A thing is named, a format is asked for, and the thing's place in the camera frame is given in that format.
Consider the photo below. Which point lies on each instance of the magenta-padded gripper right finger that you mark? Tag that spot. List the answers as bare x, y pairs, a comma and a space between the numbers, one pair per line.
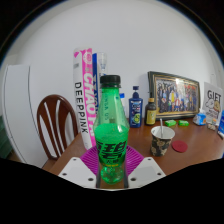
146, 169

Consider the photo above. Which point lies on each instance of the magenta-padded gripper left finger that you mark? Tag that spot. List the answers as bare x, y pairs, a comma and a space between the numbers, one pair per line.
76, 169

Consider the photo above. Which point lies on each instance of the green plastic drink bottle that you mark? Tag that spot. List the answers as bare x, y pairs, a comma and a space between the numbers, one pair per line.
111, 140

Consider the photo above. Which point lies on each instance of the dark floral paper cup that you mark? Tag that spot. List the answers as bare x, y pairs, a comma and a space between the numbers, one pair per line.
160, 146

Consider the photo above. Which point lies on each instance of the flat round red coaster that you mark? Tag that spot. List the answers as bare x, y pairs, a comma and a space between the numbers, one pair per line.
180, 146

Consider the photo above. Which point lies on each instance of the small green packet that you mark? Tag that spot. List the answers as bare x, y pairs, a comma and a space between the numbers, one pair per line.
183, 123
170, 123

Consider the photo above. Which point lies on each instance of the amber bottle with yellow label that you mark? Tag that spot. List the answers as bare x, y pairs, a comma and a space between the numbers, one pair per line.
151, 115

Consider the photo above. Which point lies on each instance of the dark blue pump bottle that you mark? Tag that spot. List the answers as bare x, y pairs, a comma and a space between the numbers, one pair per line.
135, 113

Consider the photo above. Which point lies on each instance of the pink and white shuttlecock tube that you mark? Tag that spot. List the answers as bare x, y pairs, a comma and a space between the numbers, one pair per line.
85, 100

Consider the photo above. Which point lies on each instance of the blue and white tissue pack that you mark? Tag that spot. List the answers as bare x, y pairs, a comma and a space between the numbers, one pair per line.
200, 119

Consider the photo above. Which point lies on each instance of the small box with orange top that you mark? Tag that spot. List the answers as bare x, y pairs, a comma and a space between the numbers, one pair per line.
211, 125

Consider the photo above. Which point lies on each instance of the framed group photo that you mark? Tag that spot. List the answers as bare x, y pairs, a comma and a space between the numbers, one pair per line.
175, 95

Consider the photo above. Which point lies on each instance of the blue plastic pouch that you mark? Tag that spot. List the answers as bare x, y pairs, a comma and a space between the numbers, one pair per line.
221, 125

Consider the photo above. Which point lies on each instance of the white green-striped shuttlecock tube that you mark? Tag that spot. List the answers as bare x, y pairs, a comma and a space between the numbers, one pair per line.
101, 65

